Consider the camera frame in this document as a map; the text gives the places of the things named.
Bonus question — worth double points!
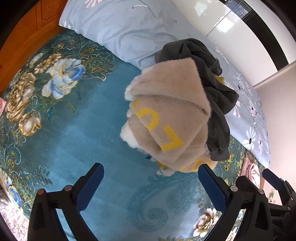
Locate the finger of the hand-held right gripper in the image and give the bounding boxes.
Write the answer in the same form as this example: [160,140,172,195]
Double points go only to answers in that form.
[262,169,296,205]

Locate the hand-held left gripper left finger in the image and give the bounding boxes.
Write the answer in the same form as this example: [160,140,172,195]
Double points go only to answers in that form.
[27,163,105,241]

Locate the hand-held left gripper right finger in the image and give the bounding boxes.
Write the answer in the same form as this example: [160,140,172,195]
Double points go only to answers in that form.
[198,163,274,241]

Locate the beige fuzzy sweater yellow letters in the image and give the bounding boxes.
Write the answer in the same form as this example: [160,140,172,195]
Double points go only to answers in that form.
[120,57,219,176]

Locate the pink cloth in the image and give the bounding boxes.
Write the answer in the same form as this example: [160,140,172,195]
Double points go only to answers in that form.
[240,158,262,189]

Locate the teal floral blanket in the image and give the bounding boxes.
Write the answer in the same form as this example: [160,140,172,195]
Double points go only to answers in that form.
[0,29,264,241]

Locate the pink floral bed sheet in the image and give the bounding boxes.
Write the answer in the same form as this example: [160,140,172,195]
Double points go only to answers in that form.
[0,185,30,239]

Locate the dark grey garment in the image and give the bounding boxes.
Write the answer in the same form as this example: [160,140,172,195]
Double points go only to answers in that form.
[154,38,240,161]

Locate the white glossy wardrobe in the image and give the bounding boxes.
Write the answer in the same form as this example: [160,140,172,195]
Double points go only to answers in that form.
[171,0,296,87]

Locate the light blue floral duvet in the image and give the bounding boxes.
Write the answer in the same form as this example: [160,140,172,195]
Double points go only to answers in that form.
[58,0,271,167]

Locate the orange wooden headboard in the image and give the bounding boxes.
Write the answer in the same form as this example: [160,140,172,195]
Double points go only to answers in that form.
[0,0,74,68]

